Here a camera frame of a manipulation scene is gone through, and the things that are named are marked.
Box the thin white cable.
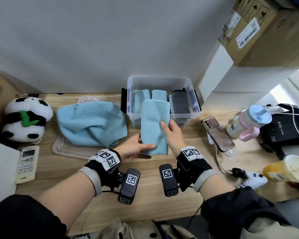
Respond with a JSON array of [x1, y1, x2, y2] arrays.
[[215, 145, 236, 175], [261, 104, 299, 146]]

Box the person's left forearm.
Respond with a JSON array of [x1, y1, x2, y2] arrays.
[[37, 171, 96, 229]]

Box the beige coat with black buttons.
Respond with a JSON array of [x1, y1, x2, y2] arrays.
[[72, 217, 299, 239]]

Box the clear plastic storage box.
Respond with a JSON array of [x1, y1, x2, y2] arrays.
[[121, 75, 202, 128]]

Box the labelled brown cardboard box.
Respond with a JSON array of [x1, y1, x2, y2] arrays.
[[218, 0, 299, 67]]

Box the black wrist brace with markers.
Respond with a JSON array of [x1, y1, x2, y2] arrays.
[[77, 148, 122, 197], [175, 146, 218, 193]]

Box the person's left hand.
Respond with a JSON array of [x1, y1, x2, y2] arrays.
[[114, 133, 157, 163]]

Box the white shelf unit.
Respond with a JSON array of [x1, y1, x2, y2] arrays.
[[198, 43, 297, 111]]

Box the white game controller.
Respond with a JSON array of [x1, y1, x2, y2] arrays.
[[239, 172, 268, 190]]

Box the black round plug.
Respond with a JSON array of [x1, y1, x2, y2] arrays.
[[231, 168, 247, 180]]

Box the thin black cable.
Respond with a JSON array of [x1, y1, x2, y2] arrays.
[[187, 200, 205, 229]]

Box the panda plush toy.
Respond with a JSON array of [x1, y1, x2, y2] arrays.
[[1, 97, 53, 143]]

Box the white remote control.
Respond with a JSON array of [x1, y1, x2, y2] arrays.
[[14, 145, 40, 185]]

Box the black device box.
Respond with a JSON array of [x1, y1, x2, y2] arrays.
[[259, 104, 299, 161]]

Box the white paper sheet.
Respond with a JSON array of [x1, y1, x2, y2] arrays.
[[0, 139, 21, 211]]

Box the person's right hand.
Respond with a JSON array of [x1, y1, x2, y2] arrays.
[[160, 119, 187, 156]]

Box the tumbler with pink handle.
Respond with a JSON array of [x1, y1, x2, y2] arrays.
[[226, 105, 272, 142]]

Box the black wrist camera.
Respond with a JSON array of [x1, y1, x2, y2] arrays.
[[159, 163, 179, 197], [117, 168, 141, 205]]

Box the dark blue grey cloth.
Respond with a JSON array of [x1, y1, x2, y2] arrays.
[[171, 90, 191, 115]]

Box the light blue towel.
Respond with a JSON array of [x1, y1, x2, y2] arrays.
[[132, 89, 151, 115], [56, 101, 128, 147], [151, 89, 168, 100], [140, 99, 170, 156]]

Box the plain brown cardboard box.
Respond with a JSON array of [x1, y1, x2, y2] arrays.
[[0, 68, 22, 127]]

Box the rose gold smartphone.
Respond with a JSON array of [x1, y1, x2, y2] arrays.
[[201, 117, 236, 153]]

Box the person's right forearm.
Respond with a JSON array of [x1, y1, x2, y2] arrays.
[[202, 178, 236, 201]]

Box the grey window frame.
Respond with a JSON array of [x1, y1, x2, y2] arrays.
[[281, 72, 299, 97]]

